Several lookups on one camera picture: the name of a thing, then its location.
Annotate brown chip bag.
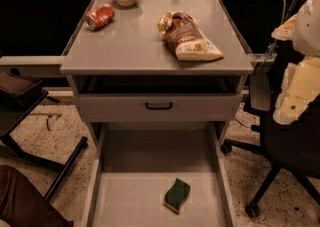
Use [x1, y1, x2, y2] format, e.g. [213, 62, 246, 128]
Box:
[157, 12, 223, 61]

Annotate grey drawer cabinet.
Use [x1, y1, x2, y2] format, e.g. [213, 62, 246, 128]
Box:
[59, 0, 255, 227]

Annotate white power cable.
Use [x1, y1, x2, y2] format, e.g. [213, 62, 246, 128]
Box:
[255, 0, 313, 72]

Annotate black office chair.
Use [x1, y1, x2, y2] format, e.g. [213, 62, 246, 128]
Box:
[221, 40, 320, 218]

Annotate open middle drawer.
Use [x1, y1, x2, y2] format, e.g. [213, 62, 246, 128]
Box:
[80, 123, 238, 227]

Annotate black drawer handle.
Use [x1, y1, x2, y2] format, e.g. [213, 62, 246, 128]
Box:
[145, 102, 173, 111]

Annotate red soda can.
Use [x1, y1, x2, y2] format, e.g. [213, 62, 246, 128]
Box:
[86, 4, 115, 30]

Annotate black stand frame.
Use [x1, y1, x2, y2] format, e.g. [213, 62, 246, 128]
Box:
[0, 67, 89, 203]

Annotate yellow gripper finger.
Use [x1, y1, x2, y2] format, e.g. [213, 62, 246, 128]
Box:
[271, 14, 297, 41]
[273, 56, 320, 125]

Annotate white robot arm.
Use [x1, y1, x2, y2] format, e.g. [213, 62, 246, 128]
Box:
[272, 0, 320, 125]

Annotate brown object bottom left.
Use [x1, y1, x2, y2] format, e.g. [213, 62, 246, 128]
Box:
[0, 165, 74, 227]

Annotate closed top drawer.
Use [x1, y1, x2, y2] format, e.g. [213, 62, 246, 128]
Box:
[74, 94, 242, 122]

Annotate green and yellow sponge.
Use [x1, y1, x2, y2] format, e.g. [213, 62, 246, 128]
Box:
[164, 178, 191, 214]

